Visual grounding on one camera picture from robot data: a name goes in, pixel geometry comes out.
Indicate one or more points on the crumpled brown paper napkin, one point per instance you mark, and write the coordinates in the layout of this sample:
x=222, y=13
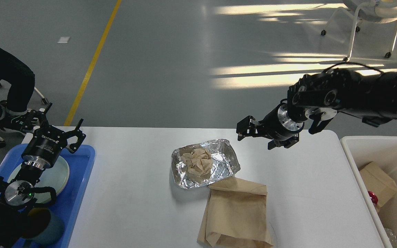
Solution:
x=198, y=162

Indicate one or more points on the white plastic bin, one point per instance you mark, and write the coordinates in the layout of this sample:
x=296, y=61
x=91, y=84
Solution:
x=362, y=150

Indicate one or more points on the white chair leg left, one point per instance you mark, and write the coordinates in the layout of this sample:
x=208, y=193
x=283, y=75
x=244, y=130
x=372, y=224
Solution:
x=43, y=98

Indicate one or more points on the light green plate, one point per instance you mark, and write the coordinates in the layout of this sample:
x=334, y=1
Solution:
x=56, y=177

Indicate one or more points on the small brown paper bag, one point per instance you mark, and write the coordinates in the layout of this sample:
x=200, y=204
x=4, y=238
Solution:
x=379, y=182

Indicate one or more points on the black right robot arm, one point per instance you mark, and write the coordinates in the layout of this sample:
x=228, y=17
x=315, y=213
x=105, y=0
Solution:
x=320, y=97

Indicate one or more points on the blue plastic tray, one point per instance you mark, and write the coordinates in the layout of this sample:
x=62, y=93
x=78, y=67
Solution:
x=70, y=199

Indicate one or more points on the crushed red soda can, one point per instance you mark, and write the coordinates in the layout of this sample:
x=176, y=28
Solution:
x=374, y=199

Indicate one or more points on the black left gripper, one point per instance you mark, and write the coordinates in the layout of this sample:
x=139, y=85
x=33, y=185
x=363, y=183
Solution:
x=44, y=148

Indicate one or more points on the dark teal mug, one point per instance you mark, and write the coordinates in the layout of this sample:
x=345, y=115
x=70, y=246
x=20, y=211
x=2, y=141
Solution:
x=44, y=228

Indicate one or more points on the white chair on casters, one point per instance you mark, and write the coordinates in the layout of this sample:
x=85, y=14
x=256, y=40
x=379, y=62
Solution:
x=375, y=11

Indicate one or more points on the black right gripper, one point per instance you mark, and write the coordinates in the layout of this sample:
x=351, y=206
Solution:
x=277, y=125

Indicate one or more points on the aluminium foil tray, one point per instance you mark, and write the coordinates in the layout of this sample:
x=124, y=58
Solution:
x=225, y=164

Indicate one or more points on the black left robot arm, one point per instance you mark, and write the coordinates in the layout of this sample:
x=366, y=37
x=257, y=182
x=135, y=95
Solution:
x=20, y=196

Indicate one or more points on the large brown paper bag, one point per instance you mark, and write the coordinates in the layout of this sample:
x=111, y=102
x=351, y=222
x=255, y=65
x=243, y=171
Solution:
x=235, y=215

